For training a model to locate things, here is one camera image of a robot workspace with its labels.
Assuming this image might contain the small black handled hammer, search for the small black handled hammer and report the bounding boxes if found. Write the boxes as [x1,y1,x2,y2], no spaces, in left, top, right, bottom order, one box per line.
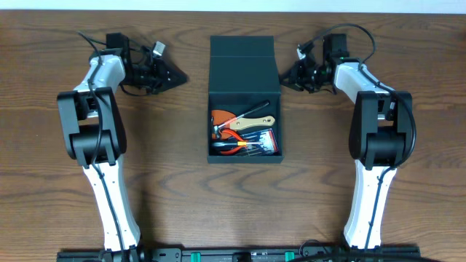
[210,100,270,139]

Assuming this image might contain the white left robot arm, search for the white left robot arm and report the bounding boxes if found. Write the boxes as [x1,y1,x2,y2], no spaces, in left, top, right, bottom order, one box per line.
[57,33,187,261]

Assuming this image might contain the orange scraper wooden handle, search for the orange scraper wooden handle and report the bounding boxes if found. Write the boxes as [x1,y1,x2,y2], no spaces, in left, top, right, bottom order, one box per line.
[211,110,275,132]

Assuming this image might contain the blue screwdriver set case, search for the blue screwdriver set case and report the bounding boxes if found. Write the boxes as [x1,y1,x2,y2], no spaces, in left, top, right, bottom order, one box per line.
[237,128,279,156]

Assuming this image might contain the red handled pliers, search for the red handled pliers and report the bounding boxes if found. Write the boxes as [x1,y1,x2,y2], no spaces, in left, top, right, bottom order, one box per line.
[210,129,254,155]

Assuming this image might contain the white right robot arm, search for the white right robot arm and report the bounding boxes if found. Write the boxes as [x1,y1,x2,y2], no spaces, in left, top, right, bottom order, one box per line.
[280,33,416,250]

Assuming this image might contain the dark green box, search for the dark green box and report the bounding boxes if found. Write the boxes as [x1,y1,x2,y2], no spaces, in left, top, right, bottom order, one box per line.
[207,36,284,164]

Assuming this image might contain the black yellow handled screwdriver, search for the black yellow handled screwdriver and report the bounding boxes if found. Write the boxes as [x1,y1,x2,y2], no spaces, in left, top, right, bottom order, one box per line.
[212,141,263,148]

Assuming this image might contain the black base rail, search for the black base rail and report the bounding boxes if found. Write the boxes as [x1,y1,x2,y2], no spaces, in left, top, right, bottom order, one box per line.
[56,245,423,262]

